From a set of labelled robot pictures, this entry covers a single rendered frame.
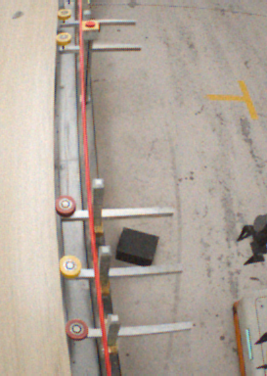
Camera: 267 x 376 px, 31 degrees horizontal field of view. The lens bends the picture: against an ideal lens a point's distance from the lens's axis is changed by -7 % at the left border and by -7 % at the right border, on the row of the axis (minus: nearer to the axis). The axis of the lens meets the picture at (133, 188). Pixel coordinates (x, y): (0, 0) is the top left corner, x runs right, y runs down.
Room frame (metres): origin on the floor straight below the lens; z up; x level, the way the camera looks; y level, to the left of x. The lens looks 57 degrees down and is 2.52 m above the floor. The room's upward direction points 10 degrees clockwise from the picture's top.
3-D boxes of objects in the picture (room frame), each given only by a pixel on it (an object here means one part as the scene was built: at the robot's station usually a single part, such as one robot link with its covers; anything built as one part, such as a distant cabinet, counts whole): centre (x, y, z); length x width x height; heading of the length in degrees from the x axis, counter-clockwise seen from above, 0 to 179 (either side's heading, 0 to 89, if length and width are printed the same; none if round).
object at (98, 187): (0.93, 0.11, 0.86); 0.04 x 0.04 x 0.48; 15
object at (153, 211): (0.99, 0.04, 0.81); 0.43 x 0.03 x 0.04; 105
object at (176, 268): (0.75, -0.02, 0.81); 0.43 x 0.03 x 0.04; 105
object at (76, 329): (0.46, 0.10, 0.85); 0.08 x 0.08 x 0.11
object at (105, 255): (0.69, 0.05, 0.87); 0.04 x 0.04 x 0.48; 15
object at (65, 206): (0.94, 0.23, 0.85); 0.08 x 0.08 x 0.11
